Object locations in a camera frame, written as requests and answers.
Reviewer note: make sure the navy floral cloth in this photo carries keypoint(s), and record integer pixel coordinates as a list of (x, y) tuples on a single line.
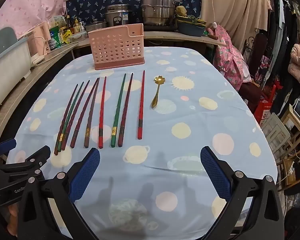
[(95, 2)]

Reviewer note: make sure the steel steamer pot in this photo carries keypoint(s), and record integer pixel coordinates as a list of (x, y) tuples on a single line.
[(157, 7)]

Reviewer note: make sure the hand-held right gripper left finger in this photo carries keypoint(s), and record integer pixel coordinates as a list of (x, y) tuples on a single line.
[(86, 172)]

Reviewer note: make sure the small steel lidded pot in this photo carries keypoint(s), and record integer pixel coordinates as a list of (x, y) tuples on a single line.
[(96, 26)]

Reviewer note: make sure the pink perforated utensil basket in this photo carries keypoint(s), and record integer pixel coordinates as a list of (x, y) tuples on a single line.
[(115, 47)]

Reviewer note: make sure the yellow oil bottle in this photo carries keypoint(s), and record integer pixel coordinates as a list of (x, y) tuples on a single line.
[(76, 25)]

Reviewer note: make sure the dark sauce bottle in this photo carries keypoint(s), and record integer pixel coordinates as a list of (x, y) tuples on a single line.
[(68, 22)]

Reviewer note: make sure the brown twisted chopstick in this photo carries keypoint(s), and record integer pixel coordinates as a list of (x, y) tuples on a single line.
[(91, 120)]

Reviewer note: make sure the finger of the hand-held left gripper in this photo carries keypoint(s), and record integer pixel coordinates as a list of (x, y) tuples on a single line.
[(40, 153), (5, 145)]

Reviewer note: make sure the pink floral garment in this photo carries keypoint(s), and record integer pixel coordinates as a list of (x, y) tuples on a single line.
[(227, 55)]

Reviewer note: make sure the yellow packet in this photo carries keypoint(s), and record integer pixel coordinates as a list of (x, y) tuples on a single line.
[(67, 37)]

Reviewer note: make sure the wooden shelf board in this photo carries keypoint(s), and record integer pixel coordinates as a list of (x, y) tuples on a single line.
[(165, 35)]

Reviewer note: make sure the red box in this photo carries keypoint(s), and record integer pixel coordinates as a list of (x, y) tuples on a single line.
[(265, 107)]

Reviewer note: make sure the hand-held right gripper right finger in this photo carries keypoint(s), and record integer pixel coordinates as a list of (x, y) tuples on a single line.
[(215, 170)]

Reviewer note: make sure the wooden side counter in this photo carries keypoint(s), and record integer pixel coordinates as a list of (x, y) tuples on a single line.
[(27, 87)]

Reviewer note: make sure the pink appliance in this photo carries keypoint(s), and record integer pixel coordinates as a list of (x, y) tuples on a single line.
[(40, 40)]

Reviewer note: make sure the white tub with teal lid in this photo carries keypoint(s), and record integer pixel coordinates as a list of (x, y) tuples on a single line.
[(7, 62)]

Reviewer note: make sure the beige curtain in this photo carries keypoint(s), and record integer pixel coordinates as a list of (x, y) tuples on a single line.
[(235, 7)]

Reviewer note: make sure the hanging dark clothes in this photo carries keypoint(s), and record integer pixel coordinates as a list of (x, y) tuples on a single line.
[(285, 17)]

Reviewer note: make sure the steel rice cooker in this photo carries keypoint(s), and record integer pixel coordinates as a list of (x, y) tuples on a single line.
[(118, 15)]

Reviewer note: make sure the clear glass container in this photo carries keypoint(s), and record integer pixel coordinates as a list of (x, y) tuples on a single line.
[(78, 37)]

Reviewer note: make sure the blue planet print tablecloth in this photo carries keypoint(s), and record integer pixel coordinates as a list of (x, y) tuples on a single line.
[(190, 130)]

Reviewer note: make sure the green packet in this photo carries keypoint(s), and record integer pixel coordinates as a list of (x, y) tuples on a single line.
[(55, 38)]

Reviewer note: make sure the gold flower spoon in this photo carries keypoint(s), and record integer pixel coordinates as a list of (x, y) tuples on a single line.
[(155, 97)]

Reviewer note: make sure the pink dotted cloth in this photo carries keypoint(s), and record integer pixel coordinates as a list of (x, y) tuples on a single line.
[(30, 2)]

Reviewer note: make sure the maroon chopstick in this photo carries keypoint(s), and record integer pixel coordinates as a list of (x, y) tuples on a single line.
[(126, 110)]

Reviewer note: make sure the dark red twisted chopstick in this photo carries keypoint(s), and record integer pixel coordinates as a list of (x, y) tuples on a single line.
[(85, 112)]

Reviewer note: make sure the black induction cooker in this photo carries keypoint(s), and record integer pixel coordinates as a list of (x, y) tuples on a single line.
[(160, 28)]

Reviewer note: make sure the yellow sponge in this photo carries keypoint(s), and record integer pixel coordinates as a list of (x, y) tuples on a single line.
[(180, 10)]

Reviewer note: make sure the green chopstick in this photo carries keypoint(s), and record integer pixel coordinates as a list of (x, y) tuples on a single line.
[(72, 112), (119, 110)]

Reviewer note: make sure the person's left hand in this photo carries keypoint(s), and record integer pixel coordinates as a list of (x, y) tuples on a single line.
[(12, 216)]

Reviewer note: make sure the white carton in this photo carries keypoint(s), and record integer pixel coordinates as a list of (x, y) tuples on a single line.
[(56, 20)]

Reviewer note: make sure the white slatted crate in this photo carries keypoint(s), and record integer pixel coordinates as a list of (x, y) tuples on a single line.
[(275, 130)]

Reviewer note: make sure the black metal rack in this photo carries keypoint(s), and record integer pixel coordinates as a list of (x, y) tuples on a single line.
[(248, 47)]

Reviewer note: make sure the blue plastic basin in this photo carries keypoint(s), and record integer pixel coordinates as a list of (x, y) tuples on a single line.
[(191, 28)]

